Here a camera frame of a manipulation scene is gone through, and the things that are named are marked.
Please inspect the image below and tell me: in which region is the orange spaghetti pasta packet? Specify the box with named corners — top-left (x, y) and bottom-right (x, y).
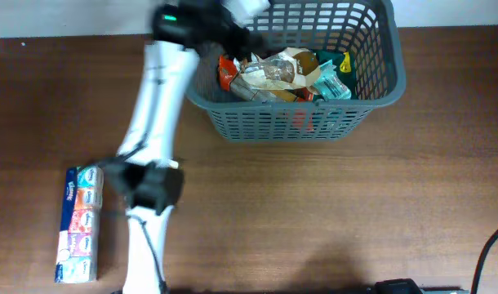
top-left (217, 55), bottom-right (315, 131)

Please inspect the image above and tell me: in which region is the beige brown snack bag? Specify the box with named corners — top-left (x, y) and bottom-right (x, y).
top-left (238, 47), bottom-right (321, 90)

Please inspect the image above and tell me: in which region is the small light green packet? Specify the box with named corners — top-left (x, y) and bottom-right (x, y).
top-left (313, 60), bottom-right (352, 101)

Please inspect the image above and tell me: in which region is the green Nescafe coffee bag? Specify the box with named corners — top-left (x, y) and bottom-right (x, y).
top-left (313, 51), bottom-right (357, 100)

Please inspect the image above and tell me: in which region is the Kleenex tissue multipack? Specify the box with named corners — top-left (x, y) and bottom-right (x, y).
top-left (55, 167), bottom-right (103, 283)

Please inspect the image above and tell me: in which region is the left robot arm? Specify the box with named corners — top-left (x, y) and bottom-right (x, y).
top-left (104, 0), bottom-right (272, 293)

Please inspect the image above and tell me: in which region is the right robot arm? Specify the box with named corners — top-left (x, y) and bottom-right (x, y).
top-left (367, 278), bottom-right (470, 294)

